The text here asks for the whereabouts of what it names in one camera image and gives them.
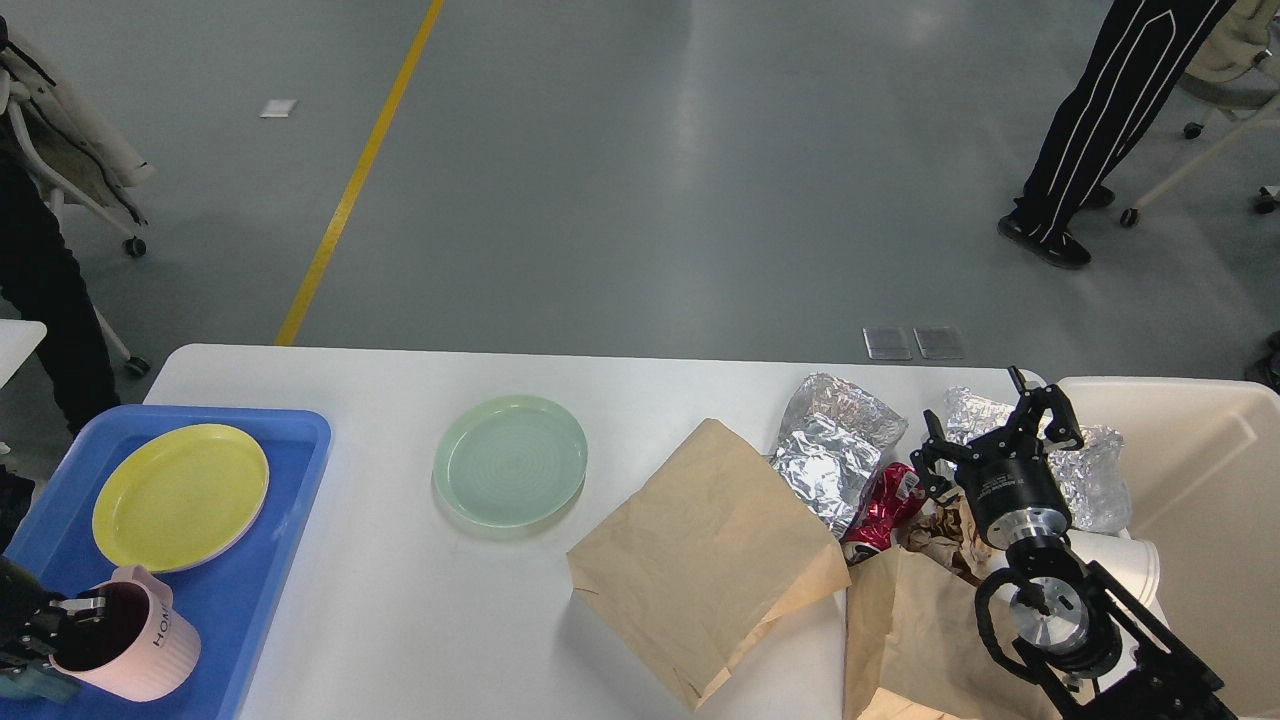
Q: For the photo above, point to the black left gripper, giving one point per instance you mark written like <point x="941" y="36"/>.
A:
<point x="31" y="616"/>

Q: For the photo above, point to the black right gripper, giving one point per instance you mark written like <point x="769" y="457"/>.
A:
<point x="1011" y="498"/>

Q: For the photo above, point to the pink ribbed mug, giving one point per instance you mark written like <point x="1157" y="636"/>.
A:
<point x="133" y="644"/>

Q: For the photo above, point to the light green plate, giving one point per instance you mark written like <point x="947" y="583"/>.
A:
<point x="511" y="462"/>

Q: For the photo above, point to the dark teal mug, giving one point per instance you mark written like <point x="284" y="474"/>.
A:
<point x="30" y="683"/>

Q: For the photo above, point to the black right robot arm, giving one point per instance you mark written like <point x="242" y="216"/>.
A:
<point x="1049" y="618"/>

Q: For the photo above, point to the crumpled foil right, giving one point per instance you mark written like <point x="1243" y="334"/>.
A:
<point x="1089" y="478"/>

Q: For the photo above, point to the crumpled foil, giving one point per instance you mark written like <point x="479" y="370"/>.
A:
<point x="1089" y="478"/>
<point x="832" y="440"/>

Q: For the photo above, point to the crumpled brown paper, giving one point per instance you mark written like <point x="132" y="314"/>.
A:
<point x="949" y="535"/>

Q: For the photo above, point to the crushed red can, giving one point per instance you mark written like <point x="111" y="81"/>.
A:
<point x="897" y="497"/>

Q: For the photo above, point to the floor plate right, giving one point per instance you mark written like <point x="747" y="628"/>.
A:
<point x="939" y="342"/>

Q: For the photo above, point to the floor plate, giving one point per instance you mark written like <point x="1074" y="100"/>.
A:
<point x="939" y="342"/>
<point x="889" y="343"/>

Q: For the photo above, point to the yellow plate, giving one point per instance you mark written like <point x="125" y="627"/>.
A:
<point x="181" y="499"/>

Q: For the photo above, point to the blue plastic tray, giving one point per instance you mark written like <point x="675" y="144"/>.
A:
<point x="231" y="600"/>

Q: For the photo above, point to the floor plate left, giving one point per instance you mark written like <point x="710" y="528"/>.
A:
<point x="889" y="343"/>

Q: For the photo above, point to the crumpled foil left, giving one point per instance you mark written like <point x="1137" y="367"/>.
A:
<point x="832" y="440"/>

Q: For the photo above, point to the white paper cup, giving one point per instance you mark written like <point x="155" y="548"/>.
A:
<point x="1133" y="563"/>

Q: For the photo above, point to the brown paper bag lower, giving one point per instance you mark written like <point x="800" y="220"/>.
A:
<point x="913" y="650"/>

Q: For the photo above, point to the beige plastic bin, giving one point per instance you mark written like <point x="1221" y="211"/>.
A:
<point x="1201" y="462"/>

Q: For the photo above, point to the white side table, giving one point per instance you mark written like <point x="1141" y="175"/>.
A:
<point x="19" y="339"/>

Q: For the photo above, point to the person leg far right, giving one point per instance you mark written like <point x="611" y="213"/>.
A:
<point x="1265" y="370"/>

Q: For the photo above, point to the person in black left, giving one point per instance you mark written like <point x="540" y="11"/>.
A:
<point x="42" y="279"/>

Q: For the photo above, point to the large brown paper bag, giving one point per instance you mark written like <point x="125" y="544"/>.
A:
<point x="699" y="563"/>

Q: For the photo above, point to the person in striped trousers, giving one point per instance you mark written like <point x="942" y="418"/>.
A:
<point x="1139" y="54"/>

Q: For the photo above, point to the chair with beige jacket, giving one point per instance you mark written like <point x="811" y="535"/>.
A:
<point x="73" y="152"/>

